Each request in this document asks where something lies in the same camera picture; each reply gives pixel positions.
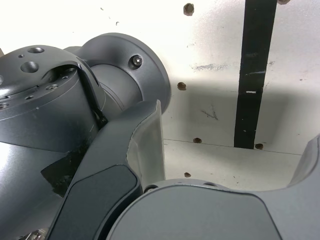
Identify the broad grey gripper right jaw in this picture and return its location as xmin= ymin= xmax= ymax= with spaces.
xmin=106 ymin=134 xmax=320 ymax=240

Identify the black tape strip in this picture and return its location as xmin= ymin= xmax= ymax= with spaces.
xmin=233 ymin=0 xmax=278 ymax=150

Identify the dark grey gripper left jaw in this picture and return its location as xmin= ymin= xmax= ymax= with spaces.
xmin=47 ymin=99 xmax=166 ymax=240

